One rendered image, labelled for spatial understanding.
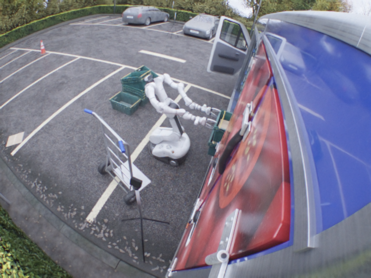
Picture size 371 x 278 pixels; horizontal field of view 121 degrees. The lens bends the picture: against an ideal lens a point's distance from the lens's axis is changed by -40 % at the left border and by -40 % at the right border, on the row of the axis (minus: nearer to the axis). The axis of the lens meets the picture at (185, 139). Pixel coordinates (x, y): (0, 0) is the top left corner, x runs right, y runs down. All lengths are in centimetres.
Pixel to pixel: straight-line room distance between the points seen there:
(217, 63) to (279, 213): 502
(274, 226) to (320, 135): 13
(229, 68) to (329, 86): 502
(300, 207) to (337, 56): 20
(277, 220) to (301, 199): 5
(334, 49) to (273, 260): 30
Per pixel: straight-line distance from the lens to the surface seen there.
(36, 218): 296
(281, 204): 25
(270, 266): 24
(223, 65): 524
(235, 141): 76
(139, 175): 283
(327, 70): 29
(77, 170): 312
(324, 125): 24
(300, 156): 25
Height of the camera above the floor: 242
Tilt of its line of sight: 45 degrees down
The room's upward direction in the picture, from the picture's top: 14 degrees clockwise
